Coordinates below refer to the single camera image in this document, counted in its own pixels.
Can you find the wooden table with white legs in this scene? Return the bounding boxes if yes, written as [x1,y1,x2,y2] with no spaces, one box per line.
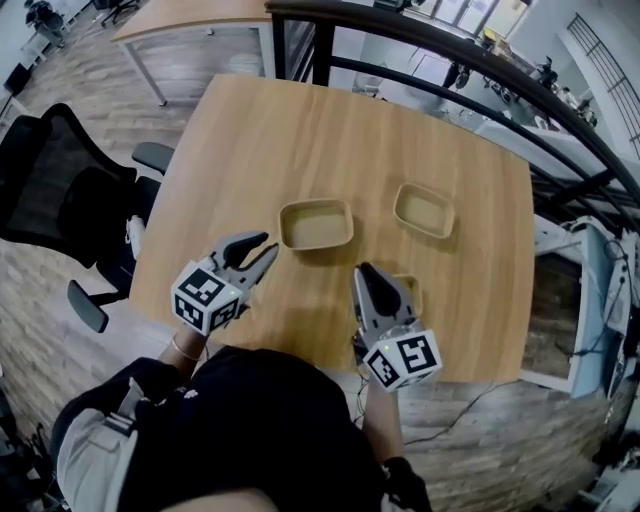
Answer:
[109,0,274,106]

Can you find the white water bottle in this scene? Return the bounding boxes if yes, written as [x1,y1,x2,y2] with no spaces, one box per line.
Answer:
[124,214,147,261]

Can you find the pale blue desk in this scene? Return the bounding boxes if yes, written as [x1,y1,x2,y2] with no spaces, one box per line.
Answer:
[519,214,640,401]

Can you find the person's left forearm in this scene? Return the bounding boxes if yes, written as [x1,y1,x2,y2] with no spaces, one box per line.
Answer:
[157,324,211,381]

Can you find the black cable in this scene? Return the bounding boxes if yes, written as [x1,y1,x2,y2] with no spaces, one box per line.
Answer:
[399,382,496,446]

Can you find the person's grey trousers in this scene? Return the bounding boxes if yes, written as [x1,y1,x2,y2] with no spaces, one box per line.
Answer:
[54,399,141,512]

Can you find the person's black top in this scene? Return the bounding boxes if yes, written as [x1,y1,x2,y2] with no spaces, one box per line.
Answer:
[49,344,431,512]

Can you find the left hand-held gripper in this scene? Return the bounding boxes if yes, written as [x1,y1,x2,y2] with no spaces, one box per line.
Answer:
[170,230,280,336]

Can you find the black mesh office chair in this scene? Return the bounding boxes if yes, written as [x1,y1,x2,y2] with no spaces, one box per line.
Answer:
[0,102,176,334]

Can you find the thin gold bracelet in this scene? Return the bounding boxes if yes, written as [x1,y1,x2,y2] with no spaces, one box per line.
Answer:
[171,334,204,362]

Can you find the person's right forearm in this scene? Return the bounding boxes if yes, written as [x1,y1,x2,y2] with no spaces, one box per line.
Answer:
[362,377,409,466]

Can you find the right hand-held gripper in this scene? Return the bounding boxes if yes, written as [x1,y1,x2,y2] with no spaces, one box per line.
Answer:
[353,262,444,392]

